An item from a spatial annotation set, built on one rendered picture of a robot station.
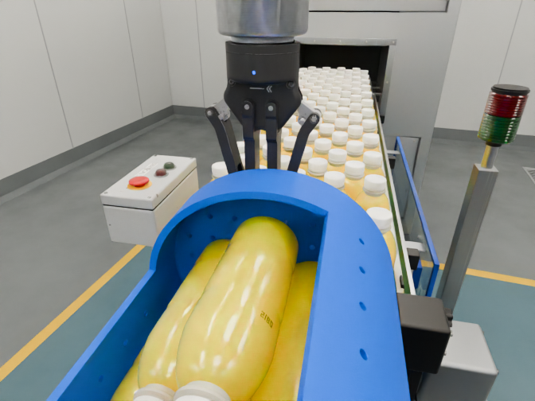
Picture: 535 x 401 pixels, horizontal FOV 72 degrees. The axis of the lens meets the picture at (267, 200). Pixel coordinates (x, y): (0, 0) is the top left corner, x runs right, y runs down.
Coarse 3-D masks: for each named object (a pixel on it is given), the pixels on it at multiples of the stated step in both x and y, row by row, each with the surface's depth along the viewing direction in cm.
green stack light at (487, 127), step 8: (488, 120) 69; (496, 120) 68; (504, 120) 67; (512, 120) 67; (520, 120) 68; (480, 128) 72; (488, 128) 69; (496, 128) 68; (504, 128) 68; (512, 128) 68; (480, 136) 71; (488, 136) 70; (496, 136) 69; (504, 136) 68; (512, 136) 69
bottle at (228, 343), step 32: (256, 224) 36; (224, 256) 34; (256, 256) 32; (288, 256) 35; (224, 288) 28; (256, 288) 29; (288, 288) 33; (192, 320) 27; (224, 320) 26; (256, 320) 27; (192, 352) 24; (224, 352) 24; (256, 352) 25; (192, 384) 23; (224, 384) 24; (256, 384) 25
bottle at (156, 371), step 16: (224, 240) 43; (208, 256) 41; (192, 272) 39; (208, 272) 38; (192, 288) 36; (176, 304) 34; (192, 304) 34; (160, 320) 33; (176, 320) 32; (160, 336) 31; (176, 336) 31; (144, 352) 31; (160, 352) 30; (176, 352) 30; (144, 368) 30; (160, 368) 29; (144, 384) 29; (160, 384) 29; (176, 384) 29
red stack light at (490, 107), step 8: (488, 96) 70; (496, 96) 67; (504, 96) 66; (512, 96) 65; (520, 96) 65; (528, 96) 66; (488, 104) 69; (496, 104) 67; (504, 104) 66; (512, 104) 66; (520, 104) 66; (488, 112) 69; (496, 112) 68; (504, 112) 67; (512, 112) 66; (520, 112) 66
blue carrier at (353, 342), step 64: (256, 192) 35; (320, 192) 37; (192, 256) 48; (320, 256) 29; (384, 256) 37; (128, 320) 39; (320, 320) 23; (384, 320) 28; (64, 384) 30; (320, 384) 19; (384, 384) 23
